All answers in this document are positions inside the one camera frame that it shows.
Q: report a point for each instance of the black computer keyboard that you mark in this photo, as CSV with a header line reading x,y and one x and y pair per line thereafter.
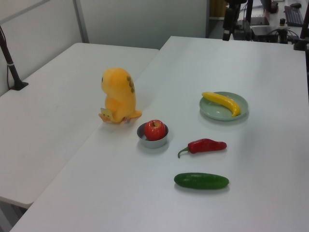
x,y
293,15

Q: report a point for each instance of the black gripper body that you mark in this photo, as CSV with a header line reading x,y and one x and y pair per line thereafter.
x,y
230,18

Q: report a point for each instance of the black computer mouse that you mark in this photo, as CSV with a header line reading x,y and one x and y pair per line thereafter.
x,y
295,5

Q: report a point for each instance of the red apple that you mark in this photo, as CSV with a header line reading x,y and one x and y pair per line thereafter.
x,y
154,131

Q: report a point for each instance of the black pole with base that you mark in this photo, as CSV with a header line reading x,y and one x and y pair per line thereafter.
x,y
12,70

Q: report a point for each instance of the small grey metal bowl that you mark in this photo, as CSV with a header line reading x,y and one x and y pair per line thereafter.
x,y
152,144

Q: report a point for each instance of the orange plush dinosaur toy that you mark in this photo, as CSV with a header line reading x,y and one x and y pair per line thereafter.
x,y
118,91

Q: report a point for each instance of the green cucumber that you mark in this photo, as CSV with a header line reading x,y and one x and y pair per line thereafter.
x,y
201,180

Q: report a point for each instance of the pale green plastic plate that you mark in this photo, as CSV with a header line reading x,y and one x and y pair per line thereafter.
x,y
214,112

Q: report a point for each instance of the black electronics box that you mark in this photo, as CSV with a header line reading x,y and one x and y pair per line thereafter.
x,y
264,33

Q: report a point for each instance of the black camera stand clamp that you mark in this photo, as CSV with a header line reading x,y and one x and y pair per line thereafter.
x,y
303,32

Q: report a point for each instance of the red chili pepper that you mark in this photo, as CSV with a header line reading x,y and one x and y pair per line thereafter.
x,y
205,145

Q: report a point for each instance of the black vertical post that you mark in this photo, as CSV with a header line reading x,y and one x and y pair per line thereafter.
x,y
249,10

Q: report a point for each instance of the dark flat tray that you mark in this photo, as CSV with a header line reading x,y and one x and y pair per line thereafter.
x,y
260,20

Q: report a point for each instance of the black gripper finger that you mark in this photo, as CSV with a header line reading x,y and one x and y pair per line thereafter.
x,y
233,31
226,35

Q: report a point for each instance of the yellow plastic banana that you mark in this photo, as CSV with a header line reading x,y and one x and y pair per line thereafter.
x,y
224,100

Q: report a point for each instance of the yellow cabinet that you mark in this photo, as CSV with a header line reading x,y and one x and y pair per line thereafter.
x,y
216,8

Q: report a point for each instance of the dark robot arm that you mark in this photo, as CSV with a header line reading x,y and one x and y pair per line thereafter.
x,y
235,3

